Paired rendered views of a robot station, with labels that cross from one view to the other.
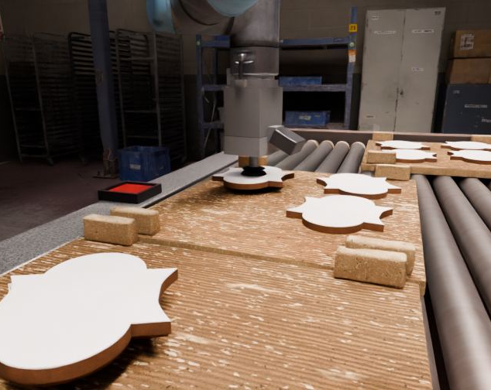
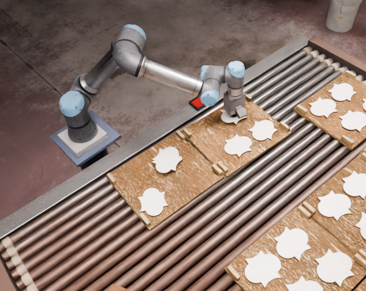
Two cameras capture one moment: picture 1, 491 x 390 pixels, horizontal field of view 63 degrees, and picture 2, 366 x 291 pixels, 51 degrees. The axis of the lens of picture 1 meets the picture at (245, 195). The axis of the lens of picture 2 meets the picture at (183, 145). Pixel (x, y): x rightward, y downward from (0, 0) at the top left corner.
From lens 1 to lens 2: 151 cm
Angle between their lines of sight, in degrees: 46
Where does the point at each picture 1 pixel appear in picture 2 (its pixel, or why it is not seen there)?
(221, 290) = (190, 163)
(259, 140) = (230, 112)
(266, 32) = (235, 86)
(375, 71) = not seen: outside the picture
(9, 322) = (157, 162)
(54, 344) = (161, 168)
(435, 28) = not seen: outside the picture
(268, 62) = (235, 93)
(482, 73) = not seen: outside the picture
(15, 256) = (163, 130)
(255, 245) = (206, 151)
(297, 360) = (190, 181)
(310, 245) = (217, 156)
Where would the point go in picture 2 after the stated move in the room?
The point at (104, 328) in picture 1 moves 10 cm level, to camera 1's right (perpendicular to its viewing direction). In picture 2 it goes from (167, 168) to (186, 178)
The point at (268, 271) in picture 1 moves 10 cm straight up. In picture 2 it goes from (202, 161) to (201, 148)
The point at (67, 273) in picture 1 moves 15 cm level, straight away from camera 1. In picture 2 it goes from (167, 153) to (171, 129)
